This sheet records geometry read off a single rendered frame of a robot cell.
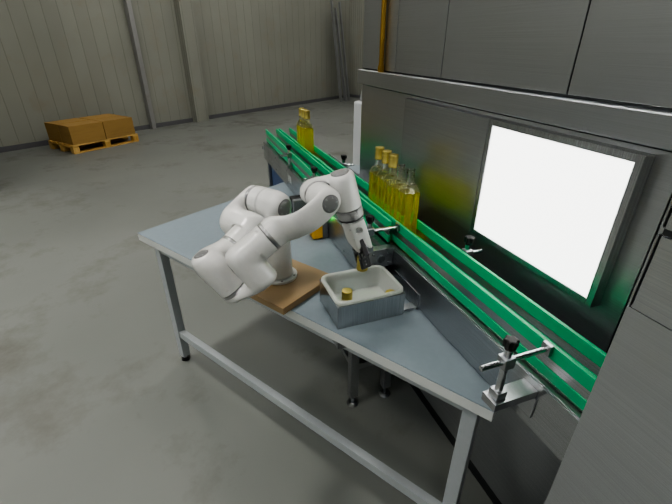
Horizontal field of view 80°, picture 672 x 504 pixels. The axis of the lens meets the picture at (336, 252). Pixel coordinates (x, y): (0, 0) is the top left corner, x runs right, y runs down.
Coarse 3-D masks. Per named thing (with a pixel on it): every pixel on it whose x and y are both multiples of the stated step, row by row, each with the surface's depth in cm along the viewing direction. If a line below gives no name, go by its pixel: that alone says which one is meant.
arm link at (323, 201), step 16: (320, 192) 98; (336, 192) 99; (304, 208) 97; (320, 208) 98; (336, 208) 100; (272, 224) 101; (288, 224) 99; (304, 224) 98; (320, 224) 100; (272, 240) 101; (288, 240) 104
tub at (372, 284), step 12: (324, 276) 127; (336, 276) 129; (348, 276) 130; (360, 276) 132; (372, 276) 134; (384, 276) 131; (336, 288) 130; (360, 288) 134; (372, 288) 134; (384, 288) 131; (396, 288) 124; (336, 300) 115; (360, 300) 116
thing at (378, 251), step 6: (378, 246) 136; (384, 246) 136; (390, 246) 136; (372, 252) 133; (378, 252) 134; (384, 252) 135; (390, 252) 136; (372, 258) 135; (378, 258) 135; (384, 258) 136; (390, 258) 137; (372, 264) 135; (378, 264) 137; (384, 264) 138; (390, 264) 138
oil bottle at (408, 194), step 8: (408, 184) 130; (400, 192) 132; (408, 192) 129; (416, 192) 130; (400, 200) 133; (408, 200) 130; (416, 200) 131; (400, 208) 134; (408, 208) 132; (416, 208) 133; (400, 216) 135; (408, 216) 133; (416, 216) 134; (408, 224) 135; (416, 224) 136
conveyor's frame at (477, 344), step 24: (264, 144) 281; (336, 216) 161; (336, 240) 163; (408, 264) 128; (432, 288) 116; (432, 312) 118; (456, 312) 107; (456, 336) 108; (480, 336) 98; (480, 360) 100; (504, 384) 93; (552, 408) 80; (552, 432) 81
